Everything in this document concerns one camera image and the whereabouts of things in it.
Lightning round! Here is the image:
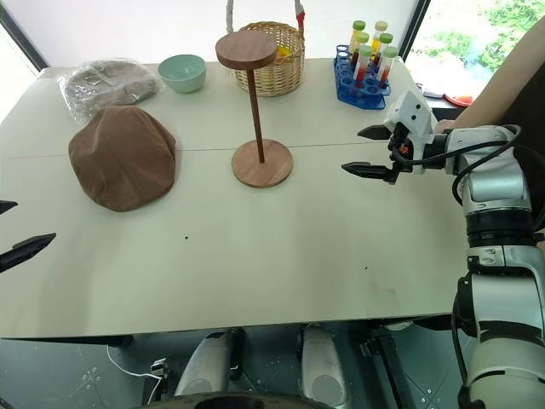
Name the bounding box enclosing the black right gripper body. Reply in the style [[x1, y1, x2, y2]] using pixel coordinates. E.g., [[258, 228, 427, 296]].
[[386, 121, 416, 187]]

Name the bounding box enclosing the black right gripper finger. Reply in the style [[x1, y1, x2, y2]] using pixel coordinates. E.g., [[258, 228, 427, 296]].
[[357, 124, 391, 141], [341, 161, 393, 183]]

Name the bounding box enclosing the wooden hat stand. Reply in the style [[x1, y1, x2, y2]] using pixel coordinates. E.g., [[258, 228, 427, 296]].
[[215, 32, 295, 188]]

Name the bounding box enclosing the brown cap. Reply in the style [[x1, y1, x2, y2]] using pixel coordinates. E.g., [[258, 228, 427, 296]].
[[67, 105, 178, 213]]

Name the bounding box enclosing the blue test tube rack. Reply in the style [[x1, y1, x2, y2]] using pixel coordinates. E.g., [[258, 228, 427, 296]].
[[332, 44, 393, 112]]

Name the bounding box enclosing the test tube with green cap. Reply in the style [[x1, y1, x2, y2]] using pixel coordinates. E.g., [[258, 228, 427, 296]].
[[352, 32, 370, 69], [356, 45, 375, 84], [378, 46, 399, 84], [349, 20, 368, 56], [375, 32, 393, 65]]

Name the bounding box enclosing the red flat object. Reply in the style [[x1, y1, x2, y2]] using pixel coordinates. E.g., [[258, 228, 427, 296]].
[[442, 92, 474, 107]]

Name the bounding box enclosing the test tube with cream cap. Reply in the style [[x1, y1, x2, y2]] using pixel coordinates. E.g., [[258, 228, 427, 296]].
[[371, 20, 389, 56]]

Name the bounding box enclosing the clear bag with grey cloth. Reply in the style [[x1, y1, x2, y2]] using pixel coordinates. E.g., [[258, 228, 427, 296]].
[[58, 60, 166, 125]]

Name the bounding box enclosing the mint green bowl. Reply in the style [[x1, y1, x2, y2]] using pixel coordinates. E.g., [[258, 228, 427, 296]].
[[158, 54, 208, 95]]

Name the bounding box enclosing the silver rounded robot leg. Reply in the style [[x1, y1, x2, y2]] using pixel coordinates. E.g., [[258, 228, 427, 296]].
[[174, 330, 240, 398], [300, 325, 348, 408]]

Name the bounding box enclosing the dark rounded robot rim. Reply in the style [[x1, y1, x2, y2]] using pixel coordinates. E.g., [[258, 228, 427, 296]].
[[163, 394, 341, 409]]

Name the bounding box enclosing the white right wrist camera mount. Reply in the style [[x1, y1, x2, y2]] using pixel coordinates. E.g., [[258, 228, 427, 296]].
[[382, 90, 435, 176]]

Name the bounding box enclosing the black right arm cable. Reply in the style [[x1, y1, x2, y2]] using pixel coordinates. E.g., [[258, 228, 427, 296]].
[[399, 124, 524, 206]]

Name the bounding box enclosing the black window frame bar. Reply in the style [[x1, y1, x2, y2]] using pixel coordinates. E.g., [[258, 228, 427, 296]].
[[0, 16, 50, 78], [399, 0, 433, 66]]

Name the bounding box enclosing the wicker basket with handle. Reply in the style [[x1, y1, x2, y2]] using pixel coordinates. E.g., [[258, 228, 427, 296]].
[[225, 0, 308, 98]]

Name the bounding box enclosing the thin white cable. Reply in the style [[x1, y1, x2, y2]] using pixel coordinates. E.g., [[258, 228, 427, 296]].
[[106, 344, 165, 401]]

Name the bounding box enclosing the black table frame leg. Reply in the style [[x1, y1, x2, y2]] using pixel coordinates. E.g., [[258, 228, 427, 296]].
[[359, 325, 410, 409]]

